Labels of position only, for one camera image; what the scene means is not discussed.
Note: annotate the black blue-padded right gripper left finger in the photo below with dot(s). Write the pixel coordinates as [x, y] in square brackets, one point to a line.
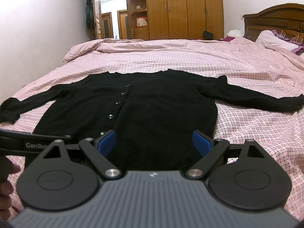
[96, 151]

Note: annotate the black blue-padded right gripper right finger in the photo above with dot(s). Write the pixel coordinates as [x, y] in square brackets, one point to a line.
[212, 153]

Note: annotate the black knit cardigan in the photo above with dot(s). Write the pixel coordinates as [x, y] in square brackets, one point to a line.
[153, 115]

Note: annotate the person's left hand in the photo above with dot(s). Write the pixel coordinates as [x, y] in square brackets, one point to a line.
[7, 188]

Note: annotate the pink checked bed cover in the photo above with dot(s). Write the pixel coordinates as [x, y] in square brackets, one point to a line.
[276, 72]

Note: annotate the small black bag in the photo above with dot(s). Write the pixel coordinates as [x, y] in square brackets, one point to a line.
[208, 35]

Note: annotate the white plush item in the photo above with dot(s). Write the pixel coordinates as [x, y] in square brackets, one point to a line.
[235, 33]

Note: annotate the pink pillow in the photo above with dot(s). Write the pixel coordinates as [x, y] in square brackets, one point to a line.
[269, 40]

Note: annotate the red white box on shelf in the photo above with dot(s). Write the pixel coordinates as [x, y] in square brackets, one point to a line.
[141, 22]

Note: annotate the dark green hanging jacket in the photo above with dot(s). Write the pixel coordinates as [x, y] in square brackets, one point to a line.
[89, 15]

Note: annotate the large wooden wardrobe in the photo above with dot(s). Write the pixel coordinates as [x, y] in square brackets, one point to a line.
[172, 19]

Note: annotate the dark wooden headboard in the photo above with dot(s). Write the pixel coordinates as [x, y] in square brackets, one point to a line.
[287, 19]

